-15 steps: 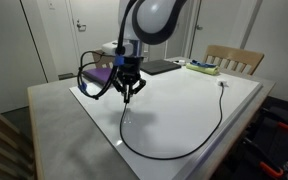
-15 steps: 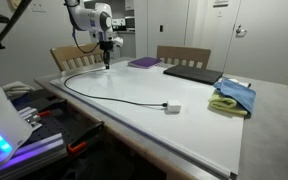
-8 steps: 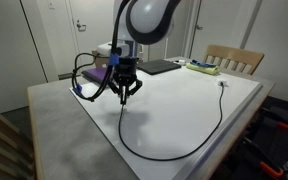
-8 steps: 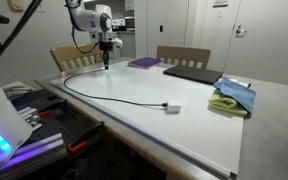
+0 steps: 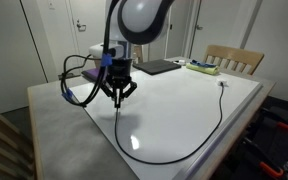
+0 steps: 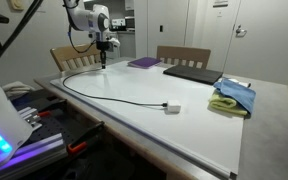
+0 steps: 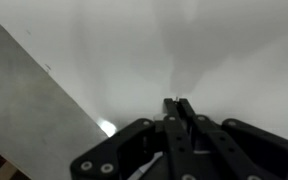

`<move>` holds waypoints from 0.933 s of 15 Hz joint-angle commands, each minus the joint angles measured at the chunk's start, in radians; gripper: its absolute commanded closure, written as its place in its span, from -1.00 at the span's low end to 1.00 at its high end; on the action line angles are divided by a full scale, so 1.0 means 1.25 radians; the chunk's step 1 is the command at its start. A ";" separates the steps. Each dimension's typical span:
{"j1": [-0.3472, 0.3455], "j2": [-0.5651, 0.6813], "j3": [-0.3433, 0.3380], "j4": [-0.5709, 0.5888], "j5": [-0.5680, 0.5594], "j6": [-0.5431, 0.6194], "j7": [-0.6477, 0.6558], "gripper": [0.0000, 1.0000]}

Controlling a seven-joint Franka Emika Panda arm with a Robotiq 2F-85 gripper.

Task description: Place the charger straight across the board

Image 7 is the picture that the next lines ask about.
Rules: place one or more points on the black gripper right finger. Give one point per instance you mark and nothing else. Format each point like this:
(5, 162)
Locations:
(267, 146)

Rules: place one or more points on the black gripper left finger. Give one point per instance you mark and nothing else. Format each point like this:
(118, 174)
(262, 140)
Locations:
(97, 160)

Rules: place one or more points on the large whiteboard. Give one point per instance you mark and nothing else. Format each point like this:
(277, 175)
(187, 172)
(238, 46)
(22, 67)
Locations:
(184, 50)

